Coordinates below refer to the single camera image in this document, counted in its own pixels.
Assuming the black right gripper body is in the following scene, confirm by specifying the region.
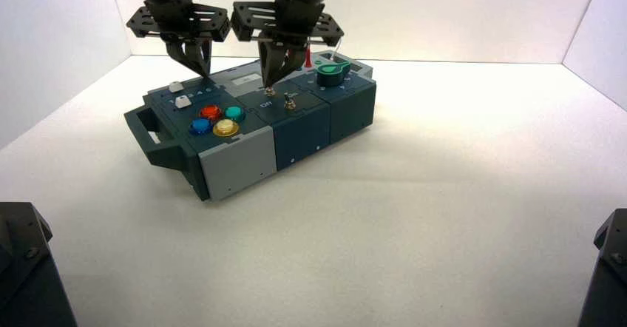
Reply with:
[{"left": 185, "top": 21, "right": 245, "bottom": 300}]
[{"left": 231, "top": 0, "right": 345, "bottom": 50}]

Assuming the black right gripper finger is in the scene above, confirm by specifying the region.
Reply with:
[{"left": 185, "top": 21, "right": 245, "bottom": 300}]
[
  {"left": 258, "top": 42, "right": 283, "bottom": 90},
  {"left": 274, "top": 47, "right": 307, "bottom": 89}
]

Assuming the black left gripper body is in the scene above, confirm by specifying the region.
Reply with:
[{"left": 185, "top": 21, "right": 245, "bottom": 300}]
[{"left": 126, "top": 0, "right": 231, "bottom": 42}]

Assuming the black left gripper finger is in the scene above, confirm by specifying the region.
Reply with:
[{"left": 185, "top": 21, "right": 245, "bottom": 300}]
[
  {"left": 165, "top": 40, "right": 206, "bottom": 77},
  {"left": 193, "top": 40, "right": 212, "bottom": 77}
]

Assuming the dark teal grey control box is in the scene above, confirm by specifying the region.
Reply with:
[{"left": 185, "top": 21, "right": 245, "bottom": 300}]
[{"left": 123, "top": 50, "right": 377, "bottom": 202}]

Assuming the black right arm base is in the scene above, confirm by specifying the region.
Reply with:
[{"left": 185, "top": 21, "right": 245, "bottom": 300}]
[{"left": 577, "top": 208, "right": 627, "bottom": 327}]

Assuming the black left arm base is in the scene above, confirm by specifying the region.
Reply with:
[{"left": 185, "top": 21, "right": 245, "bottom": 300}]
[{"left": 0, "top": 202, "right": 78, "bottom": 327}]

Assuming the green rotary knob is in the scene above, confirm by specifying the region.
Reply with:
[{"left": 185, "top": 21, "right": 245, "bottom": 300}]
[{"left": 316, "top": 60, "right": 352, "bottom": 88}]

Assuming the blue round push button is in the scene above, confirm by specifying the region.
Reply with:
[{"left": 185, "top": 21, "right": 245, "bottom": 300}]
[{"left": 189, "top": 118, "right": 214, "bottom": 137}]

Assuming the yellow round push button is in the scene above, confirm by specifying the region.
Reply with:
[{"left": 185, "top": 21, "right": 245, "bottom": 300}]
[{"left": 213, "top": 119, "right": 240, "bottom": 138}]

